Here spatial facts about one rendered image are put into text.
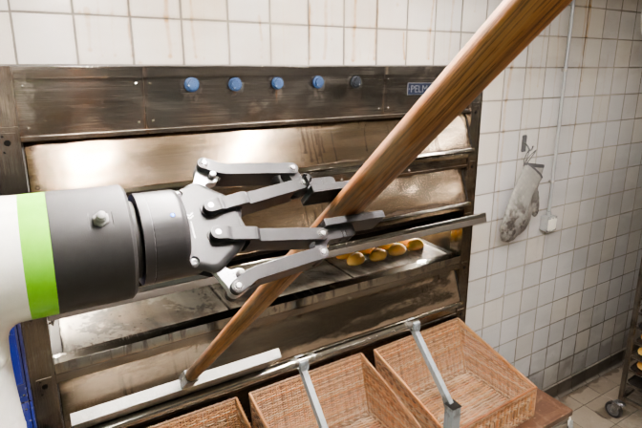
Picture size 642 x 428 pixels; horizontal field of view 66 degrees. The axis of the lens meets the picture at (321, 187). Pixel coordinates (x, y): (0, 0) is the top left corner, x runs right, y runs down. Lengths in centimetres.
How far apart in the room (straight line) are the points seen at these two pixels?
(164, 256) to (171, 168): 130
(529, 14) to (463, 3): 203
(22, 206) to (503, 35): 33
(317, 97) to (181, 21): 56
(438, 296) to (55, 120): 183
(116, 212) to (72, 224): 3
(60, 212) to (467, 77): 29
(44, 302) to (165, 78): 134
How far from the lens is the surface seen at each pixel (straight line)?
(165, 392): 143
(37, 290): 39
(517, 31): 33
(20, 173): 165
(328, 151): 192
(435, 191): 233
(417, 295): 246
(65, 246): 38
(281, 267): 43
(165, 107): 168
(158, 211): 40
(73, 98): 164
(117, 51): 164
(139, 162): 168
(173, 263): 40
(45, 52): 162
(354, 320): 226
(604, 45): 322
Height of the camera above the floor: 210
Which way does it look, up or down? 14 degrees down
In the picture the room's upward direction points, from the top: straight up
